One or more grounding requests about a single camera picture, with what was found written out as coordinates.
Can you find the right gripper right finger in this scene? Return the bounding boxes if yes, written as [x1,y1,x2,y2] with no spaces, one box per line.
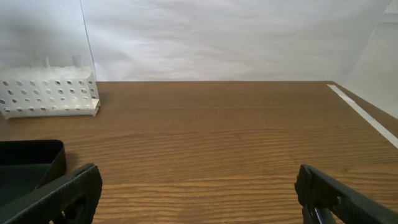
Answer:
[294,164,398,224]

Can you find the white test tube rack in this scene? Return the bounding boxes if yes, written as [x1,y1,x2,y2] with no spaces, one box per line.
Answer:
[0,65,101,120]

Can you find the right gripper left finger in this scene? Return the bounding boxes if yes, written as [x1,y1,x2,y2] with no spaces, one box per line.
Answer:
[0,163,103,224]

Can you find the black tray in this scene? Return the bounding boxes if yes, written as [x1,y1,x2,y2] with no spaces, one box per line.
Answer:
[0,139,67,207]

